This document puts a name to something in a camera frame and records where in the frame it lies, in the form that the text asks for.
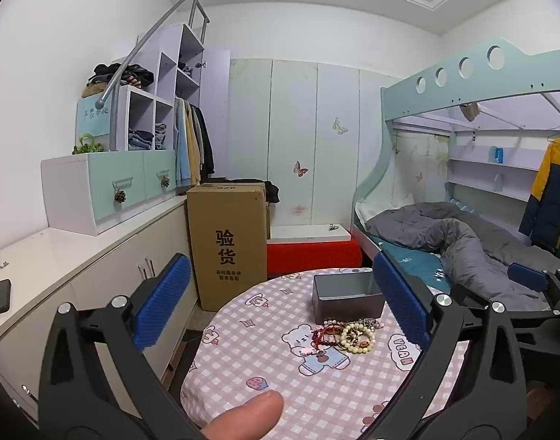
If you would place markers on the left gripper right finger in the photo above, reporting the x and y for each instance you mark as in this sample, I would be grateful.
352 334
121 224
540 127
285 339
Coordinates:
468 381

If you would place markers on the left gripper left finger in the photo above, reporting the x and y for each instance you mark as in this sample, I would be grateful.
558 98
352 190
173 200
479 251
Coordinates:
95 381

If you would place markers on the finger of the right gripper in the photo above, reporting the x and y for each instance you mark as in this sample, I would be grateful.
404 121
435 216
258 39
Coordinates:
528 277

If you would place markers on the left hand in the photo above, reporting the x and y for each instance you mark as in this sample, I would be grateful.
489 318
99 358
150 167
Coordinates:
250 421

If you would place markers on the yellow navy jacket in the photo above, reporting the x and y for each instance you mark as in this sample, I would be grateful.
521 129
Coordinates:
541 220

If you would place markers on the grey quilt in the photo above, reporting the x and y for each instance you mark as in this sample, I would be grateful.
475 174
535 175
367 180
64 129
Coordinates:
474 253

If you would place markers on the teal bed sheet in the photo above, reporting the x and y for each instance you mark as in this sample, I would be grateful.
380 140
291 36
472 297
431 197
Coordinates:
422 264

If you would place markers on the cream low cabinet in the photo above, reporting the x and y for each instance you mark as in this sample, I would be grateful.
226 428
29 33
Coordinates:
54 267

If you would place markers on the small blue box on shelf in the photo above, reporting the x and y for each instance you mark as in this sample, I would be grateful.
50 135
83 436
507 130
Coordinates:
496 155

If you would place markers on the pink checkered bear tablecloth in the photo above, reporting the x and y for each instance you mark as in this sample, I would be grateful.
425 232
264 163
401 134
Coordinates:
262 340

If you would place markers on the grey metal tin box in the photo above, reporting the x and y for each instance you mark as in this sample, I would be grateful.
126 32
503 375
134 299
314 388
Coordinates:
346 297

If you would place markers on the pine cone drawer ornament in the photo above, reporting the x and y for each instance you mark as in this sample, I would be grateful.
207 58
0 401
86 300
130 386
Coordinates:
120 197

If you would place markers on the mint drawer unit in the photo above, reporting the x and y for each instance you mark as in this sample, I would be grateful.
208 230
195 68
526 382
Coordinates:
79 190

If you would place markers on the tall brown cardboard box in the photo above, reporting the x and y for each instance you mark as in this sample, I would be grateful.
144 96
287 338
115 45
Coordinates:
228 233

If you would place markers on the red storage bench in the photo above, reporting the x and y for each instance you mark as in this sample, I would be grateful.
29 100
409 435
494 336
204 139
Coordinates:
297 248

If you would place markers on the green plant decoration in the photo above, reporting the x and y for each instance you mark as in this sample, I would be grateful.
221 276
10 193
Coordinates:
87 144

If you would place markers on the hanging clothes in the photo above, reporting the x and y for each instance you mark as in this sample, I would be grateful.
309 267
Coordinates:
194 160

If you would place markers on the black clothing behind box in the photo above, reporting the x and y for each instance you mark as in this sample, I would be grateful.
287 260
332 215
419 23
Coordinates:
271 190

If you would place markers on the lilac cubby shelf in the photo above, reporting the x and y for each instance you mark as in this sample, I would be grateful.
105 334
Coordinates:
185 68

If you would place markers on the white wardrobe doors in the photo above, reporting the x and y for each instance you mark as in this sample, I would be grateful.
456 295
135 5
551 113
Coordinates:
313 130

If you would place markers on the grey metal handrail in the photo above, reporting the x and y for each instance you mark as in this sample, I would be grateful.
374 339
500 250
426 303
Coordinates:
112 90

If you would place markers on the pile of dark clothes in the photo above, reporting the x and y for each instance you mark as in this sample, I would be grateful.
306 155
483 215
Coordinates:
135 75

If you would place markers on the mint green bunk bed frame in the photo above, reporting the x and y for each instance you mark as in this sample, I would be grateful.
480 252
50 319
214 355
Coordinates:
438 127

